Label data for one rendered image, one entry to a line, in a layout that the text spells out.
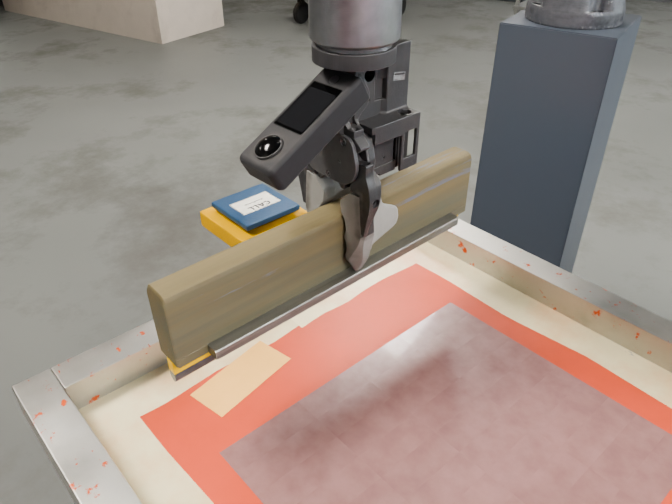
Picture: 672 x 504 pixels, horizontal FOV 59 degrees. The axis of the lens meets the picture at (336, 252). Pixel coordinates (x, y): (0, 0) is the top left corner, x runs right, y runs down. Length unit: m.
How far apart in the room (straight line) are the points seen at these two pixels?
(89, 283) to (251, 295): 2.06
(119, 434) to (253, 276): 0.22
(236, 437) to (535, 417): 0.30
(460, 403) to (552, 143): 0.56
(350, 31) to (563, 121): 0.63
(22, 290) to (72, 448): 2.06
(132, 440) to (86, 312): 1.80
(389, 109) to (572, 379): 0.35
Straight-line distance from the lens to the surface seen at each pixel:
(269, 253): 0.51
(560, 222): 1.12
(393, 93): 0.55
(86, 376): 0.66
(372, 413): 0.62
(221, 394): 0.65
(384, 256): 0.61
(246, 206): 0.93
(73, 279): 2.61
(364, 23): 0.48
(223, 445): 0.61
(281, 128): 0.50
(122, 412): 0.66
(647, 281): 2.69
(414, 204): 0.63
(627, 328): 0.75
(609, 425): 0.67
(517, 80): 1.06
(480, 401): 0.65
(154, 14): 5.80
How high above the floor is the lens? 1.43
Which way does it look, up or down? 34 degrees down
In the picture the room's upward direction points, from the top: straight up
